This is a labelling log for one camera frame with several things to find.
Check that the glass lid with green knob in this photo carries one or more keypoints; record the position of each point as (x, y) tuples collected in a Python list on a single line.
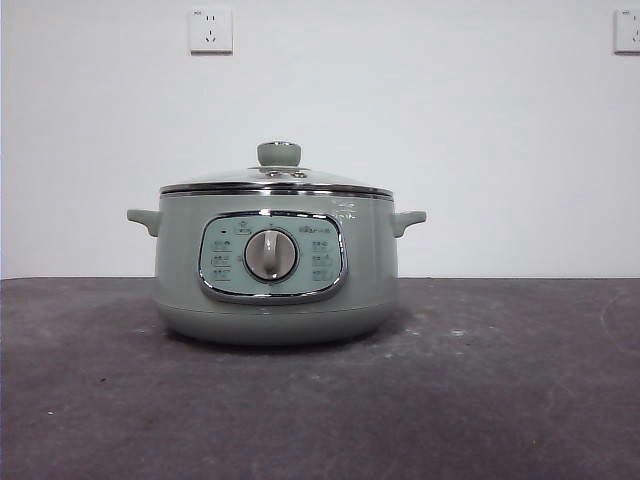
[(279, 154)]

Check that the pale green electric pot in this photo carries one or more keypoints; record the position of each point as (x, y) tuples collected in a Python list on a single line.
[(180, 280)]

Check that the white wall socket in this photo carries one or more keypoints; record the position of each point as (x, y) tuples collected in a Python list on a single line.
[(210, 30), (629, 31)]

